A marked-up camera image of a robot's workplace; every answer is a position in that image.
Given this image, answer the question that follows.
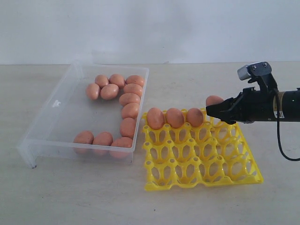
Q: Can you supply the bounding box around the clear plastic container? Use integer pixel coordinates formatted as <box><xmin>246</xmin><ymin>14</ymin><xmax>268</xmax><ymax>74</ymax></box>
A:
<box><xmin>18</xmin><ymin>61</ymin><xmax>149</xmax><ymax>168</ymax></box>

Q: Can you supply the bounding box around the yellow plastic egg tray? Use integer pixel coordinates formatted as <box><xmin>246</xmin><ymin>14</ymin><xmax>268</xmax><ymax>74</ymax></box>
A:
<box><xmin>142</xmin><ymin>116</ymin><xmax>263</xmax><ymax>191</ymax></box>

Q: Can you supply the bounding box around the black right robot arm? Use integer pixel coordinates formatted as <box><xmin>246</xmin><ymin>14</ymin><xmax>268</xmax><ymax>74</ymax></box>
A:
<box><xmin>206</xmin><ymin>87</ymin><xmax>300</xmax><ymax>125</ymax></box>

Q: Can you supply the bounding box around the brown egg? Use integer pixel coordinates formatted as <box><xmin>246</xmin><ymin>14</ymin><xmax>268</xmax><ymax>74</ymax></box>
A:
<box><xmin>110</xmin><ymin>137</ymin><xmax>133</xmax><ymax>159</ymax></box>
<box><xmin>73</xmin><ymin>130</ymin><xmax>94</xmax><ymax>155</ymax></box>
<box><xmin>186</xmin><ymin>108</ymin><xmax>203</xmax><ymax>127</ymax></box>
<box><xmin>126</xmin><ymin>75</ymin><xmax>145</xmax><ymax>87</ymax></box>
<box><xmin>147</xmin><ymin>107</ymin><xmax>165</xmax><ymax>130</ymax></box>
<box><xmin>92</xmin><ymin>132</ymin><xmax>113</xmax><ymax>156</ymax></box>
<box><xmin>119</xmin><ymin>93</ymin><xmax>141</xmax><ymax>106</ymax></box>
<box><xmin>206</xmin><ymin>95</ymin><xmax>224</xmax><ymax>106</ymax></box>
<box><xmin>85</xmin><ymin>83</ymin><xmax>101</xmax><ymax>100</ymax></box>
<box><xmin>123</xmin><ymin>83</ymin><xmax>143</xmax><ymax>98</ymax></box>
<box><xmin>166</xmin><ymin>108</ymin><xmax>184</xmax><ymax>128</ymax></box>
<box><xmin>100</xmin><ymin>84</ymin><xmax>119</xmax><ymax>100</ymax></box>
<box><xmin>121</xmin><ymin>103</ymin><xmax>140</xmax><ymax>119</ymax></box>
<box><xmin>120</xmin><ymin>118</ymin><xmax>136</xmax><ymax>139</ymax></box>
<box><xmin>109</xmin><ymin>74</ymin><xmax>126</xmax><ymax>89</ymax></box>
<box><xmin>95</xmin><ymin>75</ymin><xmax>110</xmax><ymax>89</ymax></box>

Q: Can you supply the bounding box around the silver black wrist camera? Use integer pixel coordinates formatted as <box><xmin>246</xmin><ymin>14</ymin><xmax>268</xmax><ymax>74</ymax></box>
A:
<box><xmin>237</xmin><ymin>61</ymin><xmax>278</xmax><ymax>93</ymax></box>

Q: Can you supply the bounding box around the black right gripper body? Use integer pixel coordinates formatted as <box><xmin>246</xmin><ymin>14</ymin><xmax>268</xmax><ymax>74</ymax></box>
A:
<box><xmin>231</xmin><ymin>87</ymin><xmax>277</xmax><ymax>123</ymax></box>

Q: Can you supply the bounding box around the black camera cable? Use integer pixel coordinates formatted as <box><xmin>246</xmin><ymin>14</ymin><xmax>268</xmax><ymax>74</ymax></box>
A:
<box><xmin>274</xmin><ymin>77</ymin><xmax>300</xmax><ymax>161</ymax></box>

